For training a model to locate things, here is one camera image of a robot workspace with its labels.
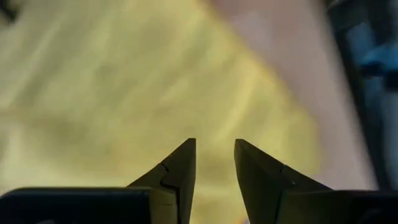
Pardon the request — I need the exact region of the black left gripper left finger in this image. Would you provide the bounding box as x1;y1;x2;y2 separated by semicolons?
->
127;138;197;224

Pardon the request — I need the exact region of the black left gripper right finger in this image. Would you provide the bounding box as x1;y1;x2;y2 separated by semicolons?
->
234;138;335;224

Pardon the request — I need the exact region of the golden yellow microfiber towel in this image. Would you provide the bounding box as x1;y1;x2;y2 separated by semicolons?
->
0;0;321;224

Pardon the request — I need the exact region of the black aluminium table frame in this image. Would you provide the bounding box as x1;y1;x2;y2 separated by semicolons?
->
323;0;398;190

